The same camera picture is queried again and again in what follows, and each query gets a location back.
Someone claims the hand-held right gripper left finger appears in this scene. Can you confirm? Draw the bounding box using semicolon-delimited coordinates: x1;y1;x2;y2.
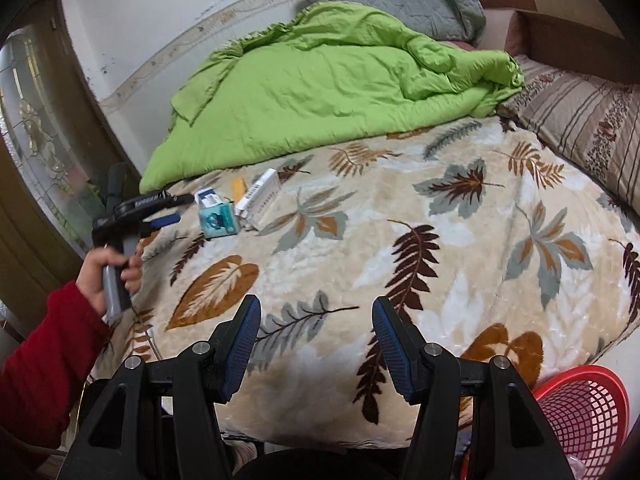
57;294;263;480

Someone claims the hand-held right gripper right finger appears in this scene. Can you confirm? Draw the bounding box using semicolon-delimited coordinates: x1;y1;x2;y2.
372;295;583;480

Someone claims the teal cartoon tissue pack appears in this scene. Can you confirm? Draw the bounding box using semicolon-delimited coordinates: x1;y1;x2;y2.
197;202;242;238

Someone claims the red plastic mesh basket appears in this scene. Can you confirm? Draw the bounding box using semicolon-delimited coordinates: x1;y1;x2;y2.
460;365;631;480

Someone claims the person's left forearm red sleeve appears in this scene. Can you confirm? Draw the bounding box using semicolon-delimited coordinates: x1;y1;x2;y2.
0;280;112;480

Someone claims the person's left hand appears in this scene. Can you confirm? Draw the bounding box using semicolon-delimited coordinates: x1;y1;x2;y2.
75;247;144;311

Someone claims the blue and white carton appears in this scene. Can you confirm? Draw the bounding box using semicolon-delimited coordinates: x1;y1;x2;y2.
194;187;232;211

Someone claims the white cardboard box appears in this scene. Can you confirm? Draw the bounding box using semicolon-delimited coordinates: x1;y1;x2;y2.
235;168;282;231

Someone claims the wooden door with patterned glass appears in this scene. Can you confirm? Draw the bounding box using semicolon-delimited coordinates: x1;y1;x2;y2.
0;0;146;321

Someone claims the leaf print blanket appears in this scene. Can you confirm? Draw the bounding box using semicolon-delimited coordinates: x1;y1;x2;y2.
100;115;640;448

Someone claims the green quilt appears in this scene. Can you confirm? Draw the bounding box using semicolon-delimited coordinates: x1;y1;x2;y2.
140;2;525;195

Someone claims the striped patterned pillow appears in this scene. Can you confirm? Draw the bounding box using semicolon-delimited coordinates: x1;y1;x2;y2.
497;55;640;221

